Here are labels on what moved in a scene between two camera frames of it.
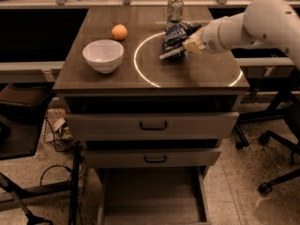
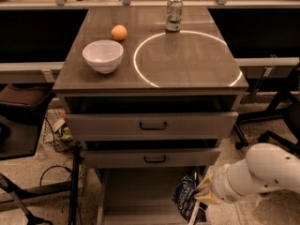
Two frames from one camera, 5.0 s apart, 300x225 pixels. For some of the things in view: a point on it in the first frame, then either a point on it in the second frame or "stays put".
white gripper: (210, 37) to (222, 184)
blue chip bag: (174, 36) to (185, 194)
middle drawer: (151, 157) stays put
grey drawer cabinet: (149, 124) stays put
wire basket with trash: (56, 131) stays put
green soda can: (174, 10) stays put
